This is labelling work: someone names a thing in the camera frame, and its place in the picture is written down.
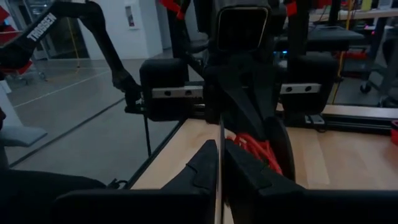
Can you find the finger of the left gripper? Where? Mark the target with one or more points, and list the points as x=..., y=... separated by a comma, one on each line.
x=236, y=99
x=264, y=99

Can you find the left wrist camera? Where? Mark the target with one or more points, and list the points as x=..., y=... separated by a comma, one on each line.
x=242, y=28

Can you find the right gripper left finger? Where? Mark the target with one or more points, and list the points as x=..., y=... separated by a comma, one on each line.
x=155, y=205

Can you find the small red clip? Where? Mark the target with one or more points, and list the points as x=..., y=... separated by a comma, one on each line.
x=171, y=6

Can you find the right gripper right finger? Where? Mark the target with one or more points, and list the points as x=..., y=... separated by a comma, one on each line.
x=295, y=207

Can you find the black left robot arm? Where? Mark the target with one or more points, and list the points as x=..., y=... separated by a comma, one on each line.
x=102, y=40

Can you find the white wall notice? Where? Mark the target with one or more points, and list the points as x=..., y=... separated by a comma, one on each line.
x=129, y=15

